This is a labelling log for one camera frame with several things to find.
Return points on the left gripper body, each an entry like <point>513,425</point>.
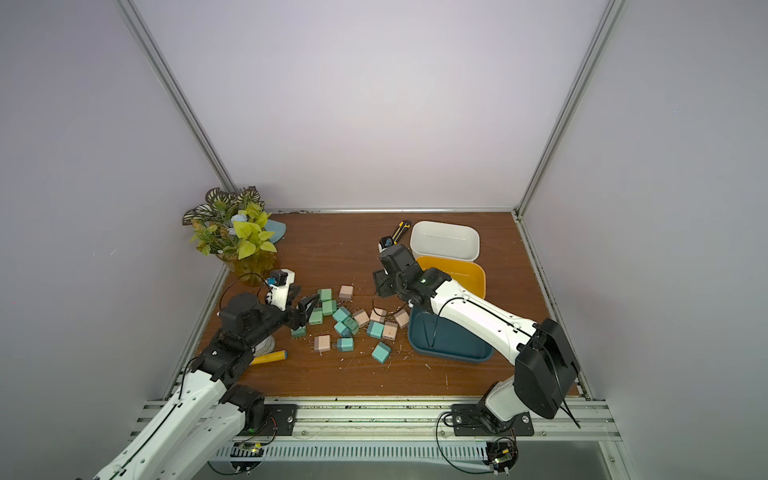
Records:
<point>290,318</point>

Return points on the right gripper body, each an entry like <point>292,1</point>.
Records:
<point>387,279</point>

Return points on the teal plug bottom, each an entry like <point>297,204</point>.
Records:
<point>381,352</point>

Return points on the teal plug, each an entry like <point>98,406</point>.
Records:
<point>381,352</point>
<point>375,330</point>

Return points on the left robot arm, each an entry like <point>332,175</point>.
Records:
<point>210,406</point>

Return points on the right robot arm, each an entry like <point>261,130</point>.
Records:
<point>545,365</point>

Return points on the white storage box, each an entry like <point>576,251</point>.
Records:
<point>443,240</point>

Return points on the dark teal storage box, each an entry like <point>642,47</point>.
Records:
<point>433,336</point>

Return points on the yellow storage box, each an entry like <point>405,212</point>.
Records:
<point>470,275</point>

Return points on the green plug far left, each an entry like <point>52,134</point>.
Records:
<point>300,332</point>

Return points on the pink plug right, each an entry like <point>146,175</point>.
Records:
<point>402,318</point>

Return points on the pink plug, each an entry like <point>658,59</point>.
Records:
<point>402,318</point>
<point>346,293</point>
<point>322,343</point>
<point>378,315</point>

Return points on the pink plug centre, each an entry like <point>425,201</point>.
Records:
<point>378,315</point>

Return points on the metal can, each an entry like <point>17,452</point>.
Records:
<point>264,347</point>

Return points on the yellow toy shovel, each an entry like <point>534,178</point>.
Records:
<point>270,358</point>

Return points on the pink plug upper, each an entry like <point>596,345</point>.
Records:
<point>346,293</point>

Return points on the teal plug centre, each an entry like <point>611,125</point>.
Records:
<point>375,330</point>

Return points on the pink plug bottom left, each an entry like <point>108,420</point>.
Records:
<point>322,343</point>

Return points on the light blue oval object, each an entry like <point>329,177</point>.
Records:
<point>277,228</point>

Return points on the artificial plant in amber vase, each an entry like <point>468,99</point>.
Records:
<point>232,226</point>

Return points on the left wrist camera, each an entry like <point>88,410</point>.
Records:
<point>280,279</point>

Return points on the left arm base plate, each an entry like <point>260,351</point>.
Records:
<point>278,420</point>

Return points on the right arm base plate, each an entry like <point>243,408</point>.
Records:
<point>472,420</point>

